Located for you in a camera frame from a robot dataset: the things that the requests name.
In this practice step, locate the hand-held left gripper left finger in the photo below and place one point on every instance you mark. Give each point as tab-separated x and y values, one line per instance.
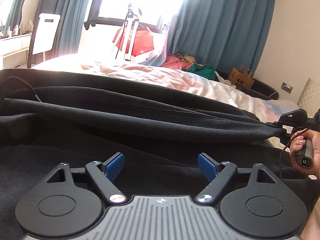
113	166

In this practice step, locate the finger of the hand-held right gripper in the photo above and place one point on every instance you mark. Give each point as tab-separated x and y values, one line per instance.
297	117

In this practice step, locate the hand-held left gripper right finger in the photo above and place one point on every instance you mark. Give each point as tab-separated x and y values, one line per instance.
207	166

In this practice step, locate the black pants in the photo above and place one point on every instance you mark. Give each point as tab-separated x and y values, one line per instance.
125	120

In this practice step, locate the person's right hand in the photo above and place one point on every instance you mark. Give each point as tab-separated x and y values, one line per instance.
297	143

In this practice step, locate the quilted cream headboard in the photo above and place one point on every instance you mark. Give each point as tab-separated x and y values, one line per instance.
310	93

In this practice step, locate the black sofa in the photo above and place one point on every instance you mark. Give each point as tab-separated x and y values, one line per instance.
262	88

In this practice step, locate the person's bare leg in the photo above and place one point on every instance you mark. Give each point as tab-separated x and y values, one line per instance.
312	225

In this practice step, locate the brown paper bag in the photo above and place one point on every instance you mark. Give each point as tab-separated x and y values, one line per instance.
241	78

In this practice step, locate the white garment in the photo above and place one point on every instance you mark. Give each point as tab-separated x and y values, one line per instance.
226	80

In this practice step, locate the pastel quilt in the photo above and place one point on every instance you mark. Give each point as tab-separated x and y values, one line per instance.
187	80

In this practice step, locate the green garment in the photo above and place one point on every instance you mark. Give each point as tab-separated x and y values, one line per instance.
203	71

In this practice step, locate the pink garment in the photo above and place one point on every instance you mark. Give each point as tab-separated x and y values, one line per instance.
175	62

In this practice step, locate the beige garment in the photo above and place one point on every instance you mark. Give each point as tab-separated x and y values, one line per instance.
186	58

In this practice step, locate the teal curtain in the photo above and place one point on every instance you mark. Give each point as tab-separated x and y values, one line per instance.
220	25
62	0

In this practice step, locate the pink blue cloth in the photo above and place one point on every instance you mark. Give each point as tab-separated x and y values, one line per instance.
160	52

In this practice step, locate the red hanging garment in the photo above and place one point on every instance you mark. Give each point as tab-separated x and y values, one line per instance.
143	42

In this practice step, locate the white garment steamer stand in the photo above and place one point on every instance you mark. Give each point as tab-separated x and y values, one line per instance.
131	30

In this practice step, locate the white chair back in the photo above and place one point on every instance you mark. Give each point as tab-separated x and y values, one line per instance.
46	32

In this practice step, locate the white dresser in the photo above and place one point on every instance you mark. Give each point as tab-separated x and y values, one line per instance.
12	47

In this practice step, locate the group of cosmetic bottles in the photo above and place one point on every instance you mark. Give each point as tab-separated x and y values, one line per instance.
20	28

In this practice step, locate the wall outlet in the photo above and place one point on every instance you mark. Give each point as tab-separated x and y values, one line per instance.
287	87

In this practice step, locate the wavy frame mirror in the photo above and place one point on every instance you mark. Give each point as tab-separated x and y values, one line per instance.
16	7

